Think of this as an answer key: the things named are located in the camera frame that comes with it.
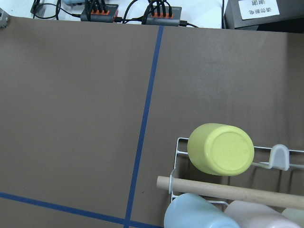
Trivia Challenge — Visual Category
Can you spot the yellow plastic cup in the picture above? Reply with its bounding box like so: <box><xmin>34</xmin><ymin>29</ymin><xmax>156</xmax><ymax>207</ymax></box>
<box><xmin>187</xmin><ymin>123</ymin><xmax>255</xmax><ymax>176</ymax></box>

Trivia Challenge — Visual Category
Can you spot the light blue plastic cup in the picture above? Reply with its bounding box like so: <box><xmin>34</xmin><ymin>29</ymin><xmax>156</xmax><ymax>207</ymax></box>
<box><xmin>164</xmin><ymin>193</ymin><xmax>239</xmax><ymax>228</ymax></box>

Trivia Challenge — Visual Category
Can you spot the pink plastic cup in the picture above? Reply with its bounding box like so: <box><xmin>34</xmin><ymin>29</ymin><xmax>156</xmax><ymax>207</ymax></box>
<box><xmin>224</xmin><ymin>200</ymin><xmax>300</xmax><ymax>228</ymax></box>

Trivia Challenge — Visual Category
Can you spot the pale green plastic cup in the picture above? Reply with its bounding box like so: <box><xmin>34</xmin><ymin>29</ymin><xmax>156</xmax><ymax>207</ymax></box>
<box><xmin>282</xmin><ymin>208</ymin><xmax>304</xmax><ymax>228</ymax></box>

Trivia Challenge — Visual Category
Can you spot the far orange usb hub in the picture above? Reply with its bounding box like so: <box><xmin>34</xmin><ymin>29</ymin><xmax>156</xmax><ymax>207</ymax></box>
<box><xmin>141</xmin><ymin>0</ymin><xmax>188</xmax><ymax>27</ymax></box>

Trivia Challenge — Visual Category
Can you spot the orange usb hub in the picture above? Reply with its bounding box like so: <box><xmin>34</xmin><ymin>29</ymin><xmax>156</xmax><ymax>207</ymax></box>
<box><xmin>80</xmin><ymin>0</ymin><xmax>119</xmax><ymax>23</ymax></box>
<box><xmin>141</xmin><ymin>0</ymin><xmax>188</xmax><ymax>27</ymax></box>

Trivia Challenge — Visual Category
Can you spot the near orange usb hub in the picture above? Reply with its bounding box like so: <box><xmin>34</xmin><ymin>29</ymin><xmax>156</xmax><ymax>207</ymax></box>
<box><xmin>80</xmin><ymin>0</ymin><xmax>119</xmax><ymax>23</ymax></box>

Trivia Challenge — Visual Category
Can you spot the black box with label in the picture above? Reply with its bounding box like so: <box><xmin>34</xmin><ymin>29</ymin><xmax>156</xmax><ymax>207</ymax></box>
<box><xmin>224</xmin><ymin>0</ymin><xmax>287</xmax><ymax>30</ymax></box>

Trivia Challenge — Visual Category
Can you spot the white wire cup rack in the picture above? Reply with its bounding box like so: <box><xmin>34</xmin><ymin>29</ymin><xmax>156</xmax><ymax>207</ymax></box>
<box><xmin>156</xmin><ymin>137</ymin><xmax>304</xmax><ymax>210</ymax></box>

